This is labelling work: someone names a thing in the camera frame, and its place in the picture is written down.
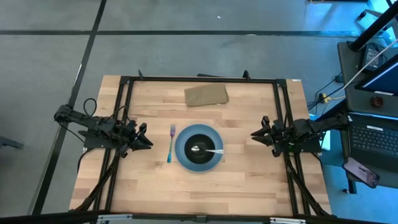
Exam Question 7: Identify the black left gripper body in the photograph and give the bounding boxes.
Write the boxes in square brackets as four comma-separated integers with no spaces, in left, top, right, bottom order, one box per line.
[116,119,141,159]

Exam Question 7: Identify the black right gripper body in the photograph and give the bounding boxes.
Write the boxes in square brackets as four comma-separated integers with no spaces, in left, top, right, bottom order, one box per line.
[269,119,293,158]

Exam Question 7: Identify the iridescent blue purple fork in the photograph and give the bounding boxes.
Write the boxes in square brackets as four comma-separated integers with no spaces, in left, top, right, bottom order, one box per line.
[167,124,177,164]

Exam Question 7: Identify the blue round plate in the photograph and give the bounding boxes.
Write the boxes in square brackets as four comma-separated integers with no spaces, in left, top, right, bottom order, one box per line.
[174,124,224,173]

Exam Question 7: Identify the black bowl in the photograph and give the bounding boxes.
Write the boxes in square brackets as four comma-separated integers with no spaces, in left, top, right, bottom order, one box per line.
[183,134,216,166]

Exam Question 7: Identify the silver metal spoon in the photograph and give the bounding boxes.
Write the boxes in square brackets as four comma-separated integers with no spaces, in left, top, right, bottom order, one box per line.
[190,145,225,156]

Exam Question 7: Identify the black side table leg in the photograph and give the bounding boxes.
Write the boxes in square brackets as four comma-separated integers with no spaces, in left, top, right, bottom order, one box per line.
[310,98,349,125]

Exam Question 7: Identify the folded tan cloth napkin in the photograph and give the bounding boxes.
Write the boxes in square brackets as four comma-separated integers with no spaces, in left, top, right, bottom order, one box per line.
[183,83,230,108]

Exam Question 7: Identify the smartphone with lit screen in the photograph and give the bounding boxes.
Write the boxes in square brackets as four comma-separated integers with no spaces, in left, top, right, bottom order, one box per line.
[342,156,381,189]

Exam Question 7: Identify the grey side table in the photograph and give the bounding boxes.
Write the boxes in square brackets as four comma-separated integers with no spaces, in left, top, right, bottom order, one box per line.
[336,41,398,118]

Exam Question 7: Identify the black laptop computer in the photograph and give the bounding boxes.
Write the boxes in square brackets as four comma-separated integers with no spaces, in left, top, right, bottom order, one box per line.
[338,111,398,189]

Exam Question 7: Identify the black bottom crossbar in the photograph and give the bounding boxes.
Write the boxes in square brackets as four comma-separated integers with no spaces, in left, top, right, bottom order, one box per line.
[0,210,398,224]

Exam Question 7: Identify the black framed monitor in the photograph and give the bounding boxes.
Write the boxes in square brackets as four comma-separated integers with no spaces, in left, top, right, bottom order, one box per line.
[354,53,398,97]

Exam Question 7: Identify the dark grey furniture foot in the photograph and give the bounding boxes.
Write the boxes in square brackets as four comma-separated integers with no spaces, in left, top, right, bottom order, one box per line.
[0,135,25,150]

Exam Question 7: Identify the black power adapter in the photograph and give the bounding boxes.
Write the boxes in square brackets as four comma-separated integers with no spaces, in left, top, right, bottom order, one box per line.
[361,44,382,73]

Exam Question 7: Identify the black slanted pole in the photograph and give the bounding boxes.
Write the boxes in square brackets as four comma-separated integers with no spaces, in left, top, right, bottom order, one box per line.
[349,0,398,52]

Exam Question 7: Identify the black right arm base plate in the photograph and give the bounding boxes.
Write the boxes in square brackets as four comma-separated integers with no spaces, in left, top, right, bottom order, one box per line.
[277,128,322,154]

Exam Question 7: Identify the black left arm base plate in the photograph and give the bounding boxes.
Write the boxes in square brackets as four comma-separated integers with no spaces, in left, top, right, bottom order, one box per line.
[83,124,129,150]

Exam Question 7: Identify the black aluminium table frame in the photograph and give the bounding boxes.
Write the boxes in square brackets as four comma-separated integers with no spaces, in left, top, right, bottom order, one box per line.
[74,70,332,218]

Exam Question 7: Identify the black floor cable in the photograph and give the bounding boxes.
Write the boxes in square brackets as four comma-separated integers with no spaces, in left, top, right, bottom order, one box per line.
[307,72,346,111]

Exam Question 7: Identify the silver metal bracket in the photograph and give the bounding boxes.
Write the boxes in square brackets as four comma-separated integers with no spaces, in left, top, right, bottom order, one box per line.
[96,213,134,224]
[269,217,307,224]

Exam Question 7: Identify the white cable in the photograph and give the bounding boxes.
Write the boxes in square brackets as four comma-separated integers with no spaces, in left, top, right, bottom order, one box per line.
[338,38,398,91]

